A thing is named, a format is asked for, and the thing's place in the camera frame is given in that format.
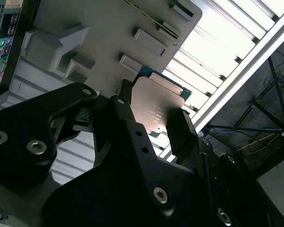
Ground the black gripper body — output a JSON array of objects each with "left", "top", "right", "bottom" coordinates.
[{"left": 45, "top": 156, "right": 218, "bottom": 227}]

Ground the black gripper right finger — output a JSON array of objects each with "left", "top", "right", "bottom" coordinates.
[{"left": 166, "top": 106, "right": 258, "bottom": 227}]

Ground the silver CPU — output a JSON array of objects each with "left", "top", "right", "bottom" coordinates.
[{"left": 130, "top": 65, "right": 194, "bottom": 140}]

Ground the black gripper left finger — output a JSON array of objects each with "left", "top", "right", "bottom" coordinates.
[{"left": 0, "top": 79, "right": 197, "bottom": 216}]

